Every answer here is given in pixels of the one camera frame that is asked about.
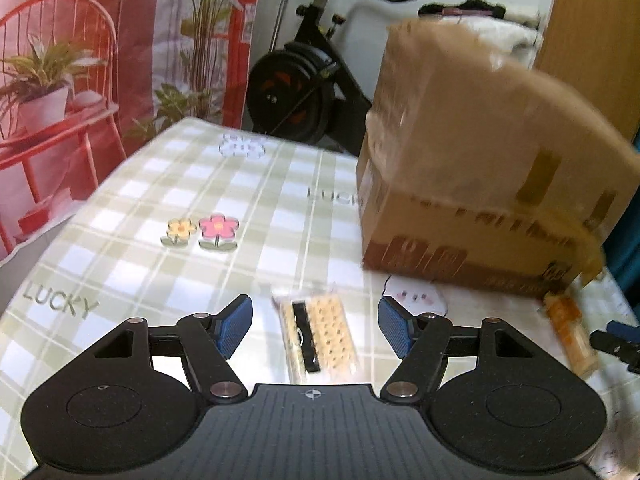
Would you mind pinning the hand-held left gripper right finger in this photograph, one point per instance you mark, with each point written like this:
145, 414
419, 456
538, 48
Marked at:
395, 325

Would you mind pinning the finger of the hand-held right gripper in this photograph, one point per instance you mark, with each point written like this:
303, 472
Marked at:
622, 331

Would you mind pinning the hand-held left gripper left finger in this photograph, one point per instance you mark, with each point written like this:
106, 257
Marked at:
235, 327

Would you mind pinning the clear cracker packet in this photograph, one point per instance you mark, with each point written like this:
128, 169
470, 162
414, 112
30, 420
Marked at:
330, 335

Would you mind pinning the brown cardboard box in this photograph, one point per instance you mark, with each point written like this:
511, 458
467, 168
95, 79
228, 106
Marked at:
425, 240

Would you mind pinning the translucent plastic bag liner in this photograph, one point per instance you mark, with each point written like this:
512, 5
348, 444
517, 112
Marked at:
475, 110

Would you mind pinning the orange snack packet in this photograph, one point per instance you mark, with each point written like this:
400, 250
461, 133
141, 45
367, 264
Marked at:
570, 330

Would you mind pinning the teal curtain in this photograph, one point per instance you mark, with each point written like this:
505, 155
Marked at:
627, 240

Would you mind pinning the green checked tablecloth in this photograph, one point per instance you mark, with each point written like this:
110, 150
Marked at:
150, 260

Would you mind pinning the black exercise bike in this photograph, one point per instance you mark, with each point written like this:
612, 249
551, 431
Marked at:
300, 90

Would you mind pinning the red printed backdrop cloth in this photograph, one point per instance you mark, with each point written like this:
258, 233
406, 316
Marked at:
75, 85

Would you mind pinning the wooden panel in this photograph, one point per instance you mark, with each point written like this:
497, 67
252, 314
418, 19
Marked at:
590, 35

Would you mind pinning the white quilted blanket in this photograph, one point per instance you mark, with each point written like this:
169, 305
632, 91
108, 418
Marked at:
505, 35

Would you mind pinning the dark clothing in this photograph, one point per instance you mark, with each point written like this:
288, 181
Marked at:
460, 8

